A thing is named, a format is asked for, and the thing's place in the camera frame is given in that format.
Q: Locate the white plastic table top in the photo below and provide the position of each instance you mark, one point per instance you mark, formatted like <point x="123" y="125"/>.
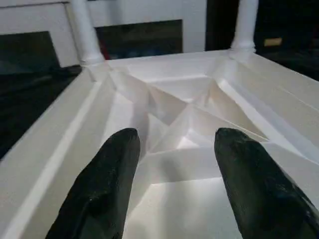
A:
<point x="174" y="74"/>

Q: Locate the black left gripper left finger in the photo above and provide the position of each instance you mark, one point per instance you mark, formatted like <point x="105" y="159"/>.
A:
<point x="99" y="189"/>

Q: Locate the white cabinet with glass doors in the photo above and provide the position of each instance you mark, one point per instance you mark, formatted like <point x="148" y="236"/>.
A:
<point x="149" y="10"/>

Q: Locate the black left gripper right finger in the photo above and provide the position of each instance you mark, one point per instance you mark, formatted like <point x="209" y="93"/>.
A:
<point x="261" y="194"/>

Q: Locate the white plastic table leg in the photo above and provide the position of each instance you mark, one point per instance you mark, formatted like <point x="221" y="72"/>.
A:
<point x="86" y="32"/>
<point x="245" y="25"/>

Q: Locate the black table mat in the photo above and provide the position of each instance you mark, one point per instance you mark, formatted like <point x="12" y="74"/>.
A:
<point x="30" y="99"/>

